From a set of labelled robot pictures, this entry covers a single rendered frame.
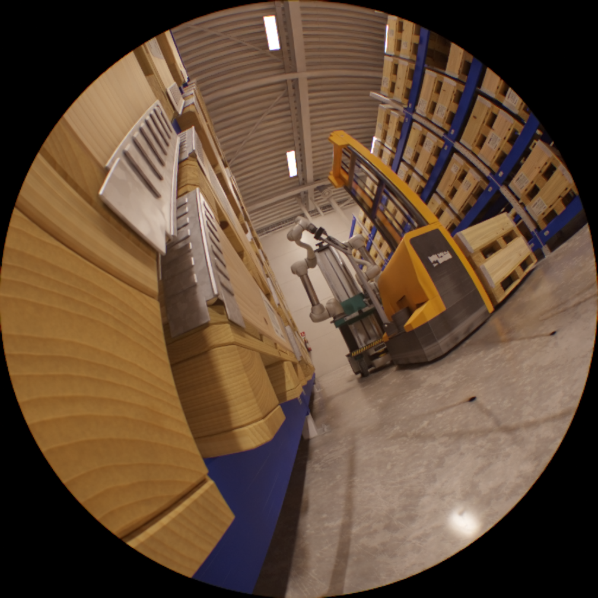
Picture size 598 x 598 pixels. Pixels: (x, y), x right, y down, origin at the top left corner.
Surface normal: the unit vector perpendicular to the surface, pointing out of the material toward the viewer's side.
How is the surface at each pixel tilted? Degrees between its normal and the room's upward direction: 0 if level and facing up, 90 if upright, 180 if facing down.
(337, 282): 90
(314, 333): 90
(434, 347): 90
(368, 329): 90
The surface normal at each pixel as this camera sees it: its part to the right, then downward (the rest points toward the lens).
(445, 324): -0.08, -0.32
